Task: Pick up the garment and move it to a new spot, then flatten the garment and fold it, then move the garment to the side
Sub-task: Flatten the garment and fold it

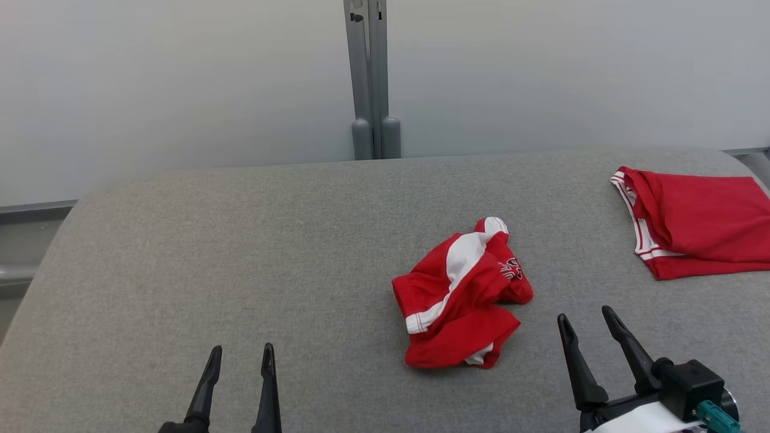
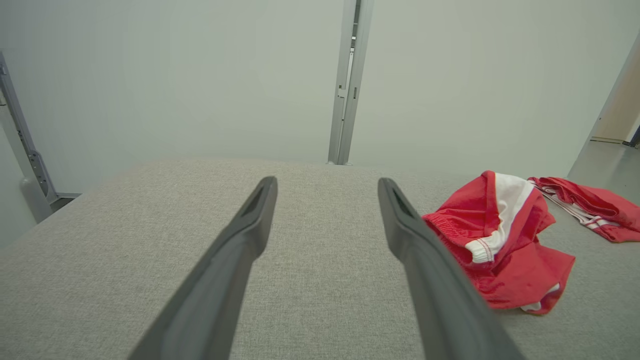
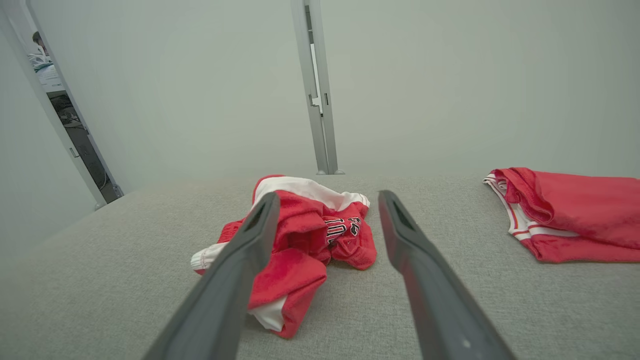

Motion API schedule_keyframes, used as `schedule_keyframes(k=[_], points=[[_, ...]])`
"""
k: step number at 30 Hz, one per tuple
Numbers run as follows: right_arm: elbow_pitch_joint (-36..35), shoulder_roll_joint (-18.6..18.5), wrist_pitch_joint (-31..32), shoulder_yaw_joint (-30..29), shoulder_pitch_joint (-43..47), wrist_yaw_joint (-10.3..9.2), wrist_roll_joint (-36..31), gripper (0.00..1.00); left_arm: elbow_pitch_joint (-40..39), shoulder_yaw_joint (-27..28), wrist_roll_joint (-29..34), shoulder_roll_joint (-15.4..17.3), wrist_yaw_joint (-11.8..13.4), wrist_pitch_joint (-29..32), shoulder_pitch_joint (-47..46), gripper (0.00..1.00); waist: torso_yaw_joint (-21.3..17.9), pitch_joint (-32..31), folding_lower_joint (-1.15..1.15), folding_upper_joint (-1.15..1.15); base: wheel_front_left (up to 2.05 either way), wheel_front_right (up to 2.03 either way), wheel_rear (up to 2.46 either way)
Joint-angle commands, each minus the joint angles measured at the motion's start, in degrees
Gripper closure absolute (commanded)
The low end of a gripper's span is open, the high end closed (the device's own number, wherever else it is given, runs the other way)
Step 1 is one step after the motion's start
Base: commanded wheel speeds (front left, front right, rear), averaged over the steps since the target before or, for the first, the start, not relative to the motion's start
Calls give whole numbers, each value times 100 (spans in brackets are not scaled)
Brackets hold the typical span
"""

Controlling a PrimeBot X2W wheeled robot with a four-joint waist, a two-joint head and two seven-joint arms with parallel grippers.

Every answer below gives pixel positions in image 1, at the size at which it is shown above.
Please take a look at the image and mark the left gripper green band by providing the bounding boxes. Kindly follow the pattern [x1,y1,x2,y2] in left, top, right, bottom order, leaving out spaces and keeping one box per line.
[158,343,283,433]

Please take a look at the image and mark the red basketball jersey number 23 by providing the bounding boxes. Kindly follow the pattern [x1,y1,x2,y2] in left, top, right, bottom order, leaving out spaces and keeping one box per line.
[610,167,770,281]

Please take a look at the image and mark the grey metal partition post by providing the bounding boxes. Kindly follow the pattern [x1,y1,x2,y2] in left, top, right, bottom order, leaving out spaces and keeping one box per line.
[343,0,402,161]

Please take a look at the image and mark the red shorts white stripes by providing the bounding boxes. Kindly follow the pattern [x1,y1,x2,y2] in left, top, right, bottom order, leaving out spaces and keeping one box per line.
[392,216,534,369]

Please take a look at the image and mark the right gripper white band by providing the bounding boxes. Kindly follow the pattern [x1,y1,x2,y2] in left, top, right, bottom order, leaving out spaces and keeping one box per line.
[556,305,704,433]

